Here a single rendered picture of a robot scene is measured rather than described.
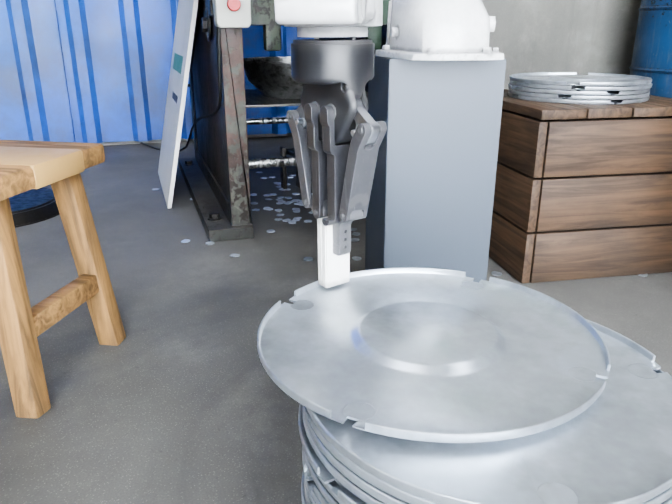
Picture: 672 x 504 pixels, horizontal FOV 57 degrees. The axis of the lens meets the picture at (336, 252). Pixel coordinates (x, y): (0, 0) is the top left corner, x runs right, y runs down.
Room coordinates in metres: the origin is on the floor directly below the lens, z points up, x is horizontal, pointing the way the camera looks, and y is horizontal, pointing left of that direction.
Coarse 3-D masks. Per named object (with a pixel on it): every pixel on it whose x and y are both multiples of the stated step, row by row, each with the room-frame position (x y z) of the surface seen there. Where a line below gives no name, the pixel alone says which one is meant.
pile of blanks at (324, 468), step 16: (304, 416) 0.39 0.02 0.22; (304, 432) 0.39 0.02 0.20; (320, 432) 0.35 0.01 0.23; (304, 448) 0.37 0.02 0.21; (320, 448) 0.35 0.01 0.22; (304, 464) 0.39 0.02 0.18; (320, 464) 0.36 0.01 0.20; (336, 464) 0.33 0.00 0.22; (352, 464) 0.32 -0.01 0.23; (304, 480) 0.39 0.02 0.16; (320, 480) 0.35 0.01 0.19; (336, 480) 0.34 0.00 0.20; (352, 480) 0.32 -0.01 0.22; (368, 480) 0.31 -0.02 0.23; (304, 496) 0.40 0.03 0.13; (320, 496) 0.35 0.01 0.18; (336, 496) 0.33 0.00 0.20; (352, 496) 0.33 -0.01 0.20; (368, 496) 0.31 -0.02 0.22; (384, 496) 0.30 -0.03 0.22; (400, 496) 0.29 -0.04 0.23; (416, 496) 0.29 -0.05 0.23; (656, 496) 0.29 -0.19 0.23
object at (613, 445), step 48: (624, 336) 0.47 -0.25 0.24; (624, 384) 0.41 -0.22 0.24; (336, 432) 0.35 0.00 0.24; (576, 432) 0.35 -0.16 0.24; (624, 432) 0.35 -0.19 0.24; (384, 480) 0.30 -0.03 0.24; (432, 480) 0.30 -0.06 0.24; (480, 480) 0.30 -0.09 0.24; (528, 480) 0.30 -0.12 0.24; (576, 480) 0.30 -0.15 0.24; (624, 480) 0.30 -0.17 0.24
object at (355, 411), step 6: (354, 402) 0.37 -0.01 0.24; (360, 402) 0.37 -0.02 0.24; (348, 408) 0.36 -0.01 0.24; (354, 408) 0.36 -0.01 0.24; (360, 408) 0.36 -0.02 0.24; (366, 408) 0.36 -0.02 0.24; (372, 408) 0.36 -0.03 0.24; (348, 414) 0.36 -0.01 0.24; (354, 414) 0.36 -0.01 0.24; (360, 414) 0.36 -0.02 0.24; (366, 414) 0.36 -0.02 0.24; (372, 414) 0.36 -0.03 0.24; (354, 420) 0.35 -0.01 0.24
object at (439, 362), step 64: (320, 320) 0.50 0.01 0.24; (384, 320) 0.49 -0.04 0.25; (448, 320) 0.49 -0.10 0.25; (512, 320) 0.50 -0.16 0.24; (576, 320) 0.50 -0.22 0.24; (320, 384) 0.39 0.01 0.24; (384, 384) 0.39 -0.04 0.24; (448, 384) 0.39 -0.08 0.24; (512, 384) 0.39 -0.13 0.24; (576, 384) 0.39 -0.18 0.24
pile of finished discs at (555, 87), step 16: (512, 80) 1.39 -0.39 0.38; (528, 80) 1.32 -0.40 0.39; (544, 80) 1.29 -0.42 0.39; (560, 80) 1.35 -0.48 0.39; (576, 80) 1.33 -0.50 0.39; (592, 80) 1.32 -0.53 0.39; (608, 80) 1.34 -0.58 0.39; (624, 80) 1.36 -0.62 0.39; (640, 80) 1.36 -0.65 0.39; (512, 96) 1.37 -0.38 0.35; (528, 96) 1.37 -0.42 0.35; (544, 96) 1.28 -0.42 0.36; (560, 96) 1.29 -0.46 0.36; (576, 96) 1.25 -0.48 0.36; (592, 96) 1.24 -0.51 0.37; (608, 96) 1.24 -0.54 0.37; (624, 96) 1.25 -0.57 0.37; (640, 96) 1.27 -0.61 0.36
